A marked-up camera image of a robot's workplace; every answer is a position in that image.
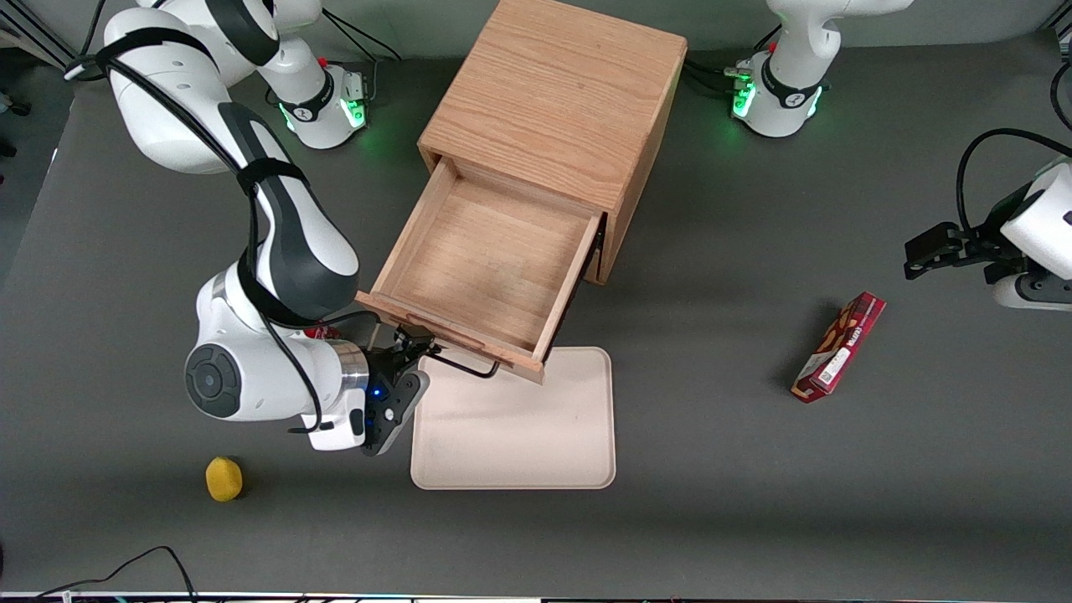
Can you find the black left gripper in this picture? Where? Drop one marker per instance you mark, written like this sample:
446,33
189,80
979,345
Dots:
991,244

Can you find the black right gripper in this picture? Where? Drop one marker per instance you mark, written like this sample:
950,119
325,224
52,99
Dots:
383,363

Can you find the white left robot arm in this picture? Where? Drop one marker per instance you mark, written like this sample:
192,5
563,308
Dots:
796,75

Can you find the wooden drawer cabinet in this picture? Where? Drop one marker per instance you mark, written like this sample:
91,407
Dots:
553,92

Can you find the red sauce bottle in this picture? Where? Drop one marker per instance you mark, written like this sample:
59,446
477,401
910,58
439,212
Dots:
320,332

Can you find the beige plastic tray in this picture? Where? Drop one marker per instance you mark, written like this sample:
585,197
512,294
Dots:
512,427

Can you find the red snack box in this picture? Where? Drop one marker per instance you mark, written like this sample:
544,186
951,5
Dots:
837,347

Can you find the yellow lemon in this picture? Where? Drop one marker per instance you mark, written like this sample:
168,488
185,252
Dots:
224,479

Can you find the black stand foot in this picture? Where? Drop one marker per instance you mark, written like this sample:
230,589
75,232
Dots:
15,107

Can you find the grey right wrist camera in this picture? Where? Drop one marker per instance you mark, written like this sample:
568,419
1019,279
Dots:
400,414

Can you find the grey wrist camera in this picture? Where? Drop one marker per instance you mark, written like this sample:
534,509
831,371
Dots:
1034,295
400,414

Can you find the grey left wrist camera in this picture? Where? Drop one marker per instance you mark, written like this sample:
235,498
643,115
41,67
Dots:
1034,295

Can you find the metal frame post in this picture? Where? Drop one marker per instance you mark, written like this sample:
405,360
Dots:
1062,21
25,29

